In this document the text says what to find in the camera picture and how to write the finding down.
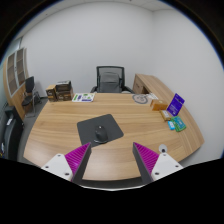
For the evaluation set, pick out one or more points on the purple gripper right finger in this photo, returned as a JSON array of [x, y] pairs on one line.
[[153, 166]]

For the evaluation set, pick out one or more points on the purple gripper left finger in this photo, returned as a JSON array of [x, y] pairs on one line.
[[70, 166]]

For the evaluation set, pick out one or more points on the black computer mouse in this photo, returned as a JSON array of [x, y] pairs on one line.
[[101, 135]]

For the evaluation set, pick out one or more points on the dark grey mouse pad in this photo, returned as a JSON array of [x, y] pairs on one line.
[[86, 129]]

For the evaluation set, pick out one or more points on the small blue packet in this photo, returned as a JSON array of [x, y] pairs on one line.
[[171, 125]]

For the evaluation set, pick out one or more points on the green packet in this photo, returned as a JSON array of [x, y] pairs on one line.
[[178, 123]]

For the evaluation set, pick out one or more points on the small tan box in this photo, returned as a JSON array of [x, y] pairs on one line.
[[166, 116]]

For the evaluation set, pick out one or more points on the brown cardboard box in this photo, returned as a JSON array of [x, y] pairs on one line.
[[157, 105]]

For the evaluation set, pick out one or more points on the purple standing card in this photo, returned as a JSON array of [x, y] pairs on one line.
[[175, 105]]

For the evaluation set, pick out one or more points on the round grey coaster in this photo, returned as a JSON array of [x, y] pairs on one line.
[[140, 99]]

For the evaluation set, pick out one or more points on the white green leaflet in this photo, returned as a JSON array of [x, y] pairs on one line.
[[83, 97]]

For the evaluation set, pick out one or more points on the white paper sheet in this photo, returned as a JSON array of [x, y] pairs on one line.
[[152, 96]]

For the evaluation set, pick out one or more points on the black chair at left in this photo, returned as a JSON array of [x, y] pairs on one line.
[[11, 138]]

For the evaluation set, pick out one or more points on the dark brown box stack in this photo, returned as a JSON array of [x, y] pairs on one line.
[[64, 90]]

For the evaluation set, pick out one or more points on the small brown box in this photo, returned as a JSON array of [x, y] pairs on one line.
[[51, 93]]

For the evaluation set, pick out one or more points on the black side chair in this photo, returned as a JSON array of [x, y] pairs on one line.
[[30, 96]]

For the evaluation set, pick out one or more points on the grey mesh office chair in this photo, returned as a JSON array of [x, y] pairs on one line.
[[110, 79]]

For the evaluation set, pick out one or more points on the wooden bookshelf cabinet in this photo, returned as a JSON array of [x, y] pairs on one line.
[[15, 73]]

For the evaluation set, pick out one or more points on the desk cable grommet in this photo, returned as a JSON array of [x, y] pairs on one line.
[[163, 148]]

